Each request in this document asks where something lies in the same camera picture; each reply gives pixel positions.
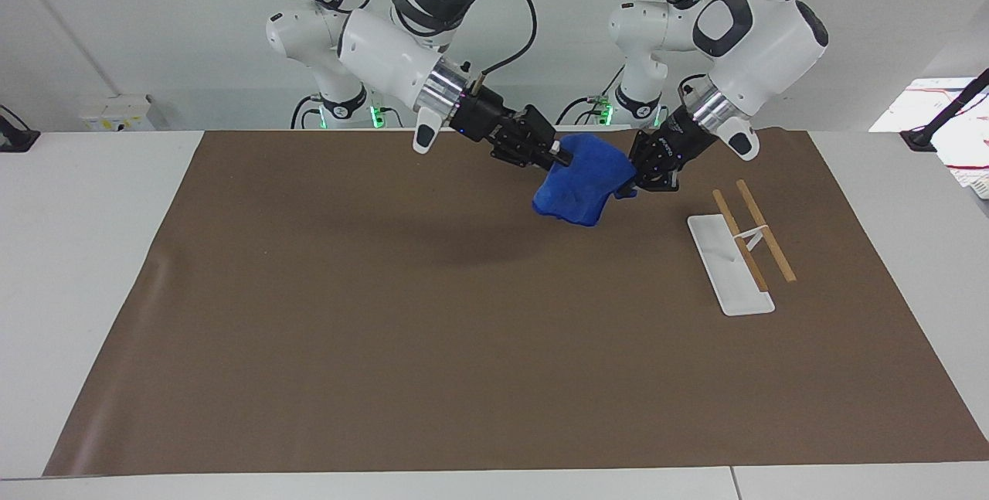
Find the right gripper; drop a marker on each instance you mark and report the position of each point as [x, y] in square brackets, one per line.
[479, 117]

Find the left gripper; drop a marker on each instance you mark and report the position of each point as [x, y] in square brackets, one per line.
[684, 141]

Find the blue towel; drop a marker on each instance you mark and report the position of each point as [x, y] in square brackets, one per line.
[583, 187]

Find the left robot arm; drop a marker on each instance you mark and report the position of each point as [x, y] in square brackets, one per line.
[765, 44]

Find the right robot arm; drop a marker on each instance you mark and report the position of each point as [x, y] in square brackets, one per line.
[382, 48]

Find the white rack with wooden bars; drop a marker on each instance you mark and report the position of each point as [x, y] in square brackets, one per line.
[730, 268]

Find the black stand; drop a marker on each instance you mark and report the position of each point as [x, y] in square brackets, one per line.
[15, 137]
[939, 117]

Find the white printed papers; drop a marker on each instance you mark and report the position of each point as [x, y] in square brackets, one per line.
[970, 137]

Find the white wall socket box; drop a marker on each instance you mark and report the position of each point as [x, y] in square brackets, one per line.
[116, 113]

